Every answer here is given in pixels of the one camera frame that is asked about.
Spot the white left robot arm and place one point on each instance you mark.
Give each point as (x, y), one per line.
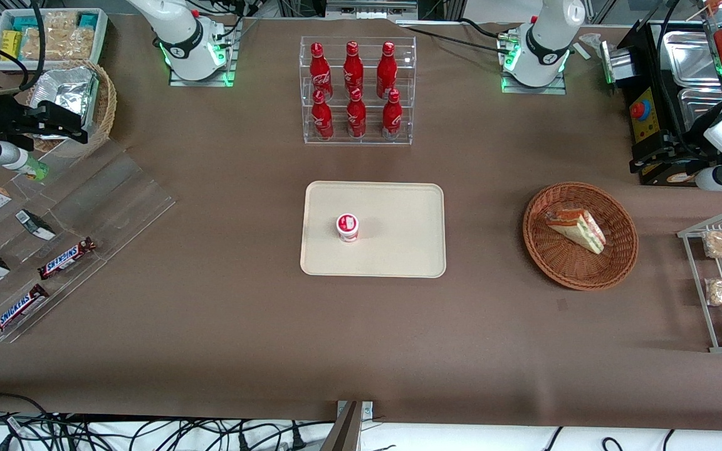
(543, 44)

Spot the red cola bottle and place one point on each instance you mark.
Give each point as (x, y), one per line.
(322, 119)
(392, 119)
(356, 118)
(353, 66)
(387, 66)
(319, 66)

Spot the Snickers chocolate bar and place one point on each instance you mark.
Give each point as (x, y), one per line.
(17, 310)
(66, 258)

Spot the light wicker basket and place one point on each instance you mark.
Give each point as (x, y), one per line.
(105, 106)

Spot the yellow snack box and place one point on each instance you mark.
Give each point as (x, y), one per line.
(11, 45)

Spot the teal snack pack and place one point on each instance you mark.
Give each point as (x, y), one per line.
(88, 20)
(24, 23)

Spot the clear cracker bag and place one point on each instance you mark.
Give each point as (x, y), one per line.
(38, 42)
(73, 37)

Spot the white plastic bin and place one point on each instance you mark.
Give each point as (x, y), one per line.
(101, 37)

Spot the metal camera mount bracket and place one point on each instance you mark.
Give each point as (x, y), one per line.
(345, 429)

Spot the steel warmer pan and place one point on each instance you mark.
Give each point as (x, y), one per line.
(690, 59)
(699, 109)

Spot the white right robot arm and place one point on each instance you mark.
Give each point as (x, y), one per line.
(179, 31)

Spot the brown wicker basket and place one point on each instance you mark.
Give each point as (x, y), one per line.
(561, 263)

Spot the beige plastic tray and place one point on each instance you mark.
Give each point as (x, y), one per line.
(398, 250)

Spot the red white yogurt cup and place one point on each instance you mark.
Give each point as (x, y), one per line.
(348, 227)

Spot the aluminium arm base plate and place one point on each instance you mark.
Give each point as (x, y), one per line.
(533, 89)
(226, 62)

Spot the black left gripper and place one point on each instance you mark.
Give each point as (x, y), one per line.
(674, 152)

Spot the crumpled clear plastic wrap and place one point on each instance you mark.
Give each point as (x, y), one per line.
(590, 42)

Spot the silver foil snack bag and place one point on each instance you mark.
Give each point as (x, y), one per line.
(69, 88)

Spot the clear acrylic stepped display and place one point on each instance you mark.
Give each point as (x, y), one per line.
(110, 200)

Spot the yellow panel red stop button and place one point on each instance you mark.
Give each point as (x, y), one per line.
(643, 116)

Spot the small green bottle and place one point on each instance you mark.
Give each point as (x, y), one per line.
(36, 169)

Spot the black food warmer appliance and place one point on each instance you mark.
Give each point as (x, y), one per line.
(643, 69)

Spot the triangular sandwich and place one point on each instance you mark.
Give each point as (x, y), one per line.
(577, 228)

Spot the clear acrylic bottle rack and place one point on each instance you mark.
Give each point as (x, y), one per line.
(367, 141)

